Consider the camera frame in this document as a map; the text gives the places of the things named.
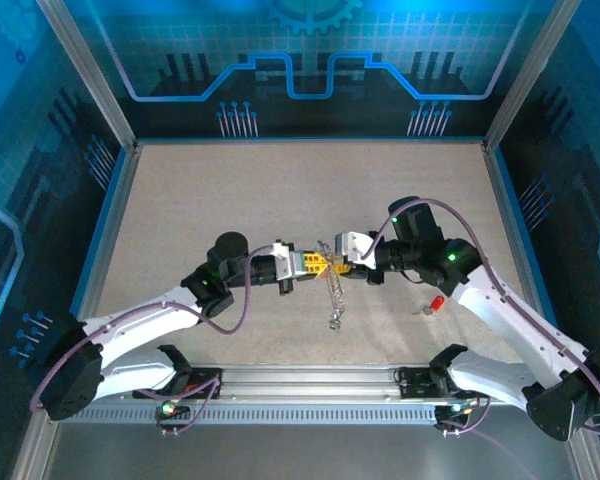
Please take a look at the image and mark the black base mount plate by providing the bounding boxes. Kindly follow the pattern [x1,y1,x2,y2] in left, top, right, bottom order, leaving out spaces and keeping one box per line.
[132,366,225,401]
[396,367,481,401]

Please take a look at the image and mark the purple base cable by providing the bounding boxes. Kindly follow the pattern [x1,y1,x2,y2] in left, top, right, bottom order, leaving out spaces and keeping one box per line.
[152,375,222,437]
[437,397,536,474]

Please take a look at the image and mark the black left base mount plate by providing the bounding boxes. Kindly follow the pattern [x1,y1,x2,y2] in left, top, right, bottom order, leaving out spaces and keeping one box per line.
[132,366,225,401]

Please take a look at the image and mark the slotted grey cable duct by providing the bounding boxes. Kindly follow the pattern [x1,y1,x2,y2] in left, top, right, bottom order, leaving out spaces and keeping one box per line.
[59,403,444,427]

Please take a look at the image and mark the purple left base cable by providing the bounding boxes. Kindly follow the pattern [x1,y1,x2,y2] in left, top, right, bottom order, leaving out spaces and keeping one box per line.
[152,375,222,437]

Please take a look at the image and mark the aluminium mounting rail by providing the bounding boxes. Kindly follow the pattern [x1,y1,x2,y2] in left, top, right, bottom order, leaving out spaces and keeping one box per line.
[219,363,401,401]

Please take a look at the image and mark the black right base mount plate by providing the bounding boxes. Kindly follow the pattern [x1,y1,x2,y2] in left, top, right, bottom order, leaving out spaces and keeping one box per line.
[396,367,481,401]

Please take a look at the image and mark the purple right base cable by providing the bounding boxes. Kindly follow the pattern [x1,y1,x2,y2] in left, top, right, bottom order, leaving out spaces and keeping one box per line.
[437,397,536,474]

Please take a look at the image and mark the silver metal chain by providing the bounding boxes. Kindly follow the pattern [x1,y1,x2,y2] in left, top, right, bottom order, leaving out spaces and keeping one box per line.
[315,238,349,331]

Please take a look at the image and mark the aluminium side frame rail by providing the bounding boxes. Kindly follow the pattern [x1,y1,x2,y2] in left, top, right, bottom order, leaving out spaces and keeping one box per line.
[482,144,600,480]
[17,144,141,480]

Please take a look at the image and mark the aluminium frame post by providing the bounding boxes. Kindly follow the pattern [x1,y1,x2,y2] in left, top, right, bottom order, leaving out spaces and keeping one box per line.
[482,0,584,151]
[35,0,140,151]

